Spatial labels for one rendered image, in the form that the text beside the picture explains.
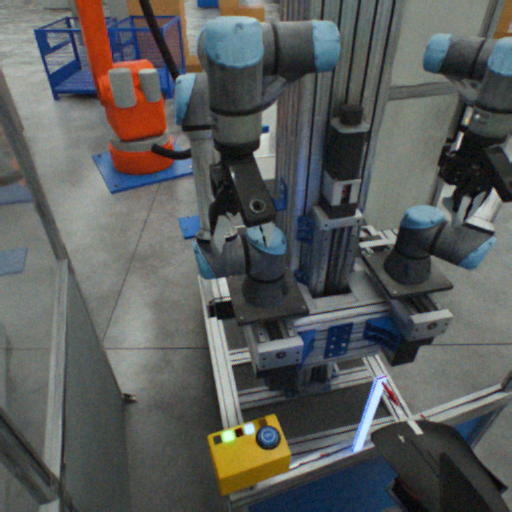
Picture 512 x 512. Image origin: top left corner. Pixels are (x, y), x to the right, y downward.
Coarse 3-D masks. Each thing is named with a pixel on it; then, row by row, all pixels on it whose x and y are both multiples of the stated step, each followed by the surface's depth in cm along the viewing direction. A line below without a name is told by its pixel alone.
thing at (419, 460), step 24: (384, 432) 74; (408, 432) 76; (432, 432) 77; (456, 432) 80; (384, 456) 70; (408, 456) 71; (432, 456) 72; (456, 456) 73; (408, 480) 68; (432, 480) 68; (480, 480) 69; (432, 504) 65; (504, 504) 66
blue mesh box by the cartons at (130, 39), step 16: (144, 16) 645; (160, 16) 645; (176, 16) 639; (112, 32) 557; (128, 32) 556; (144, 32) 555; (176, 32) 631; (112, 48) 569; (128, 48) 569; (144, 48) 568; (176, 48) 634; (160, 64) 581; (176, 64) 638; (160, 80) 596
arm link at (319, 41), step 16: (288, 32) 58; (304, 32) 59; (320, 32) 59; (336, 32) 60; (288, 48) 59; (304, 48) 59; (320, 48) 60; (336, 48) 60; (288, 64) 60; (304, 64) 61; (320, 64) 62; (272, 80) 72; (288, 80) 68; (272, 96) 83
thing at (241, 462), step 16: (272, 416) 89; (256, 432) 86; (224, 448) 83; (240, 448) 83; (256, 448) 83; (272, 448) 83; (288, 448) 83; (224, 464) 81; (240, 464) 81; (256, 464) 81; (272, 464) 82; (288, 464) 85; (224, 480) 79; (240, 480) 82; (256, 480) 85
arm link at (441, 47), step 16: (432, 48) 80; (448, 48) 78; (464, 48) 76; (480, 48) 75; (432, 64) 81; (448, 64) 79; (464, 64) 77; (448, 80) 90; (464, 80) 86; (464, 96) 104
